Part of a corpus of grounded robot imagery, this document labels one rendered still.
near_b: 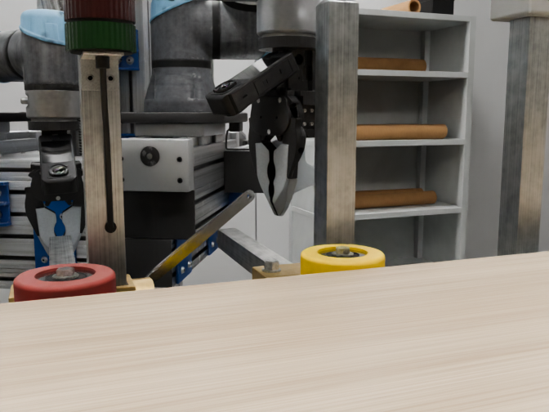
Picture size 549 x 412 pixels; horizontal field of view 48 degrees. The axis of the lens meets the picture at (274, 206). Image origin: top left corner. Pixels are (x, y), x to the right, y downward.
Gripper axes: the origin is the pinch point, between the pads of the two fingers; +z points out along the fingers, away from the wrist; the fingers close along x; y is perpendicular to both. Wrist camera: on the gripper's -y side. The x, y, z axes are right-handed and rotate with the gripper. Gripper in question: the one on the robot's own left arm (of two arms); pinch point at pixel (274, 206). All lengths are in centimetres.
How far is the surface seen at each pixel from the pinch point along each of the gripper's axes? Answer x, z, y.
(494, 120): 161, -6, 321
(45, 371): -25.3, 2.5, -37.2
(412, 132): 150, -1, 222
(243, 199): 1.1, -1.0, -3.8
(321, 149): -8.6, -7.3, -0.5
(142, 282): -2.4, 5.6, -19.4
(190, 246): 1.4, 3.7, -11.2
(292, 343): -30.8, 2.5, -24.3
